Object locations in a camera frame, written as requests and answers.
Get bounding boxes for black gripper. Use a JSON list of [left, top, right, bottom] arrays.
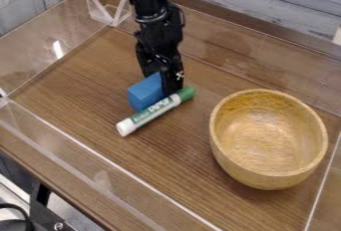
[[136, 14, 185, 96]]

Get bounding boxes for blue block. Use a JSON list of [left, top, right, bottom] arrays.
[[129, 73, 165, 112]]

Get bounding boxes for green white marker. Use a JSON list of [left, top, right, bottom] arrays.
[[117, 87, 196, 136]]

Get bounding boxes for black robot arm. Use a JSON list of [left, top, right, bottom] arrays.
[[130, 0, 185, 95]]

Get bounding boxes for brown wooden bowl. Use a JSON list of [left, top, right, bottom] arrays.
[[209, 89, 329, 190]]

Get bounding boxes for clear acrylic tray walls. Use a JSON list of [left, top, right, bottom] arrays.
[[0, 0, 341, 231]]

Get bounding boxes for black table leg bracket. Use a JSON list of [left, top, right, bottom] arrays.
[[30, 183, 77, 231]]

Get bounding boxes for black cable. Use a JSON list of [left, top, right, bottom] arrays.
[[0, 202, 38, 231]]

